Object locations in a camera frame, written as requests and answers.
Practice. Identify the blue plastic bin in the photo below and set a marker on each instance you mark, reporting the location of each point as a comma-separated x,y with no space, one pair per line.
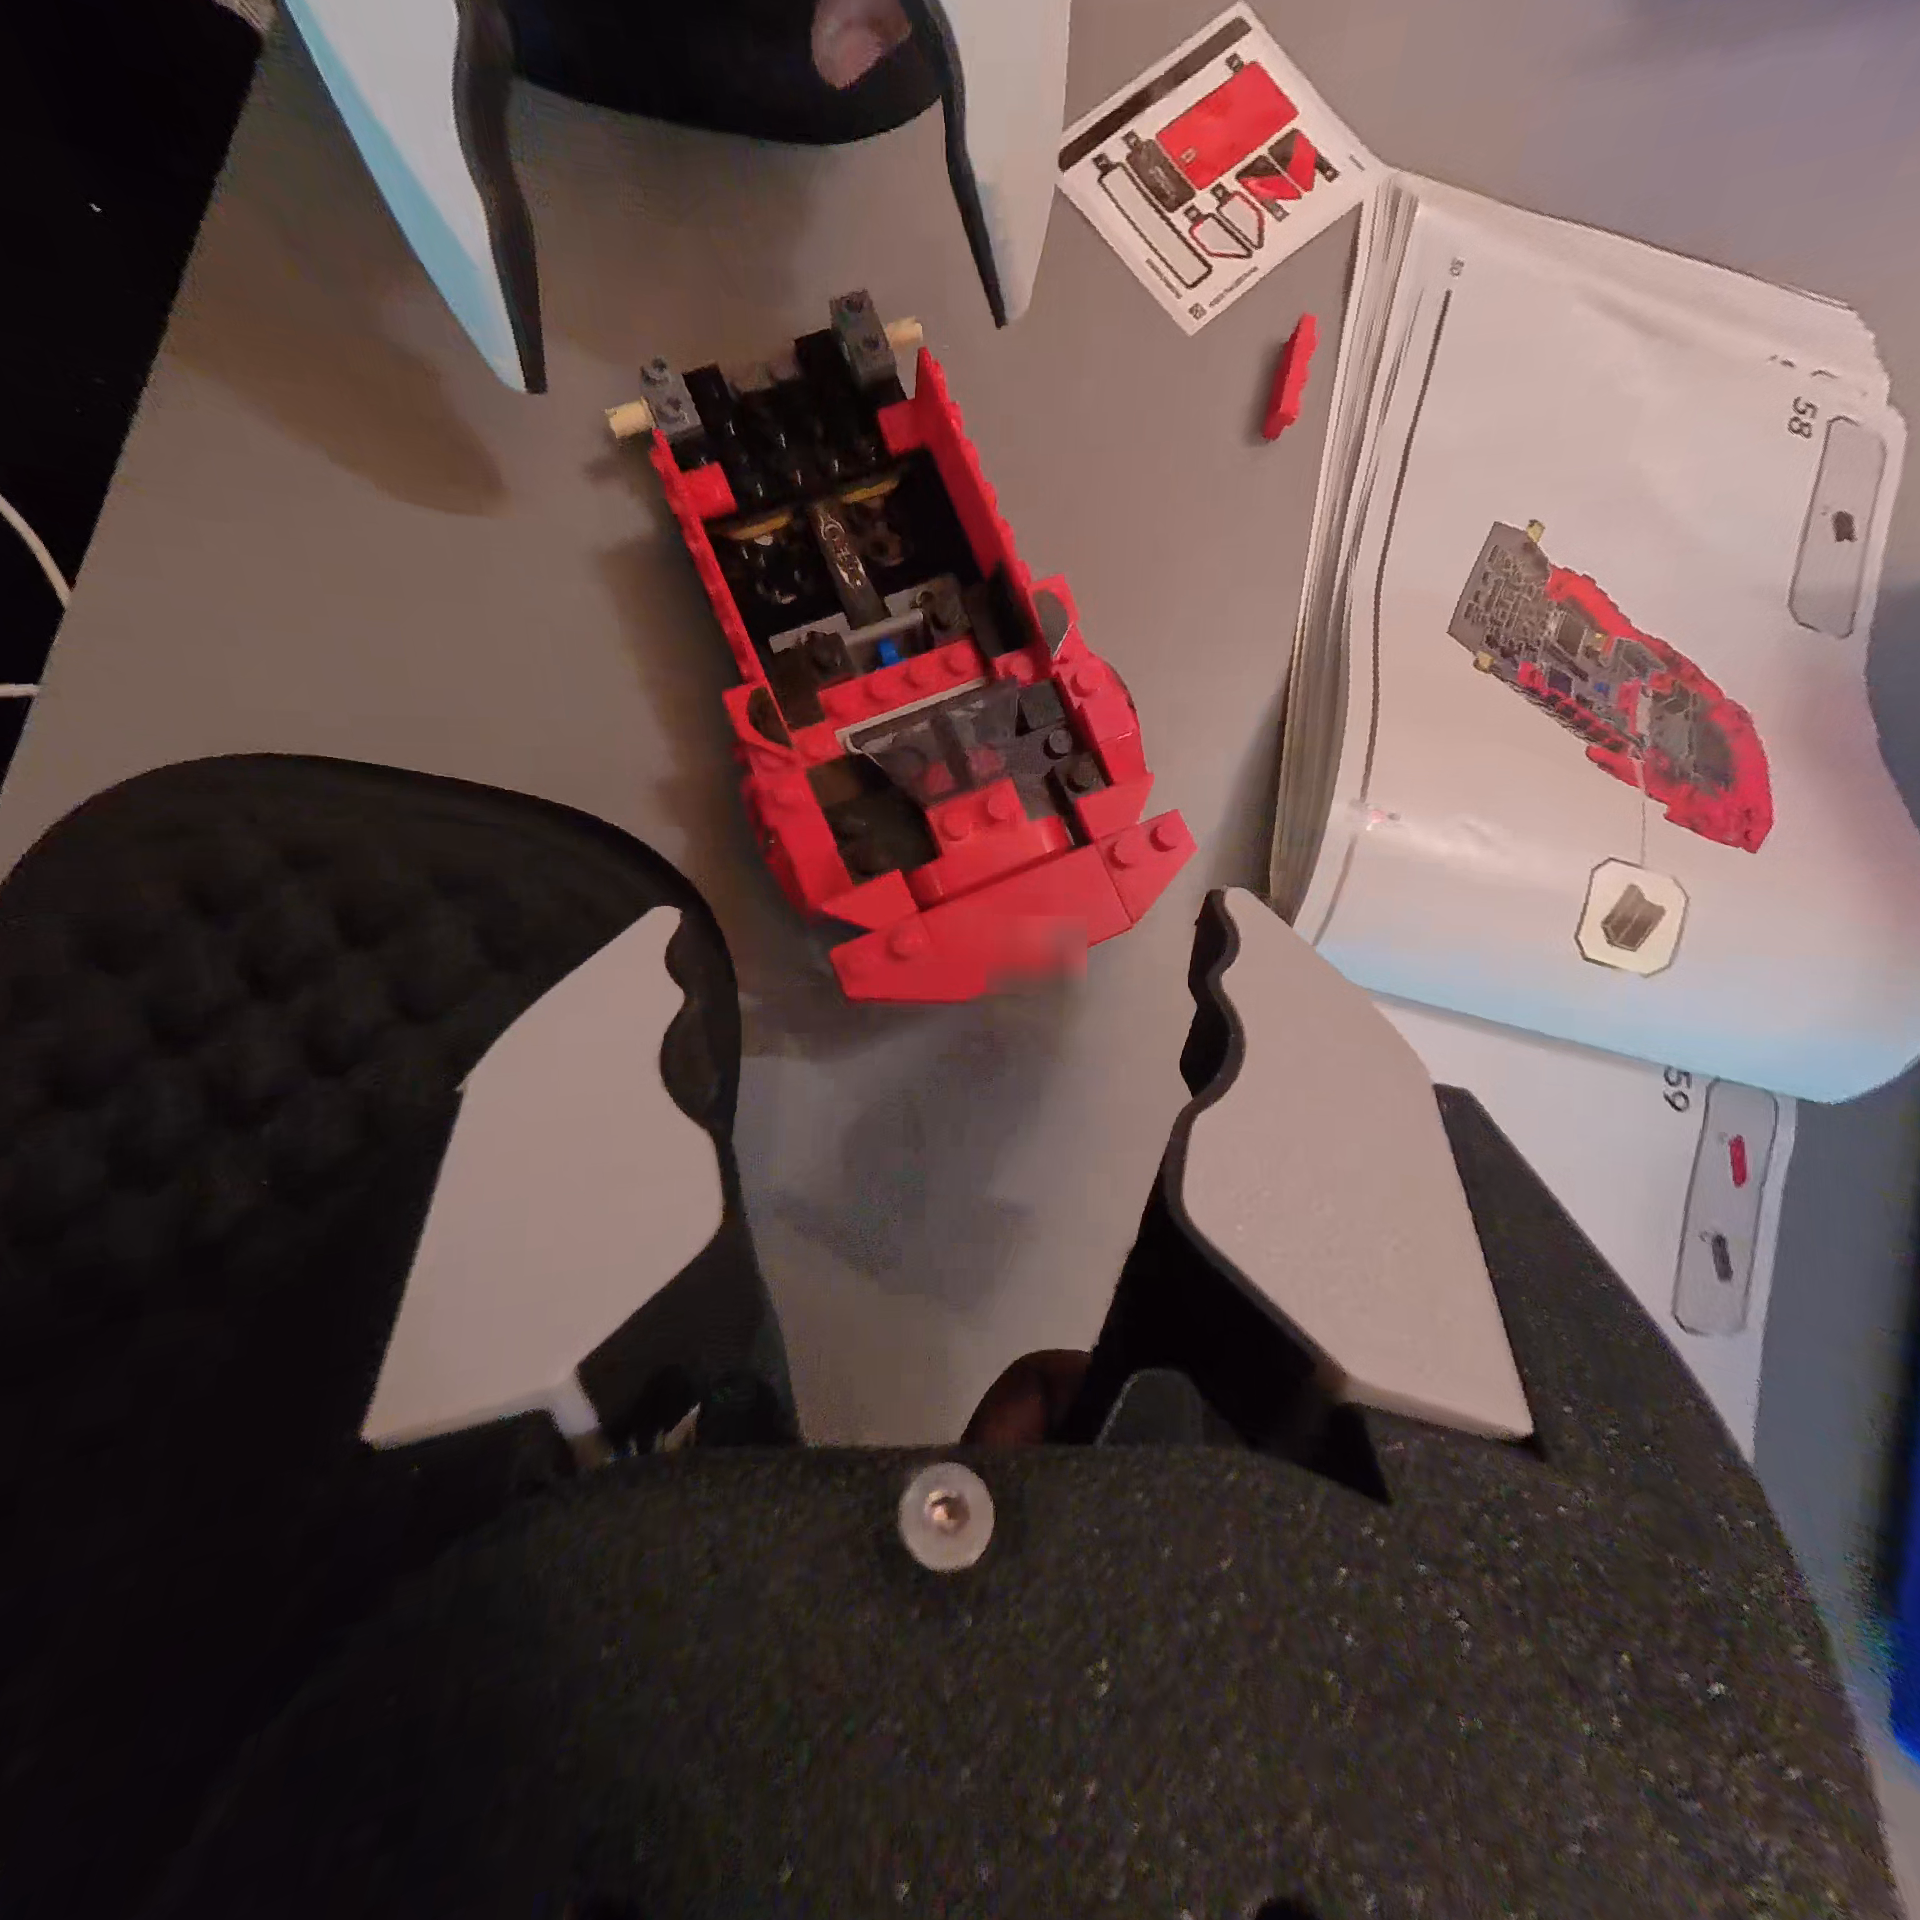
1896,1634

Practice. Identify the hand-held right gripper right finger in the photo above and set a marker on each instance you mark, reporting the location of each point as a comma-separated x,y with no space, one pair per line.
1335,1199

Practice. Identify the red brick toy car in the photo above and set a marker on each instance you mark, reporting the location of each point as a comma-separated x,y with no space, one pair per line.
959,885

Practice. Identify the small red brick piece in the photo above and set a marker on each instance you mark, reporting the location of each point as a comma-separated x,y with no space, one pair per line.
1291,376

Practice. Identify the black honeycomb wrist rest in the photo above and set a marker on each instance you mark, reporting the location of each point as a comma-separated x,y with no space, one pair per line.
225,975

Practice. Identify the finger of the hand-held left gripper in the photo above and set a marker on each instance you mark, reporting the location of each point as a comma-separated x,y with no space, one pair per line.
1013,135
405,135

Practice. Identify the white sticker sheet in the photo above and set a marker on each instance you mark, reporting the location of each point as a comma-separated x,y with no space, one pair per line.
1200,163

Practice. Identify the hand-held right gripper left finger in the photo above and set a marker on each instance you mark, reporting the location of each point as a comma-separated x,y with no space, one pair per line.
557,1199

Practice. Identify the white instruction booklet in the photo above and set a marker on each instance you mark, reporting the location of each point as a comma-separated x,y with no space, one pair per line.
1576,449

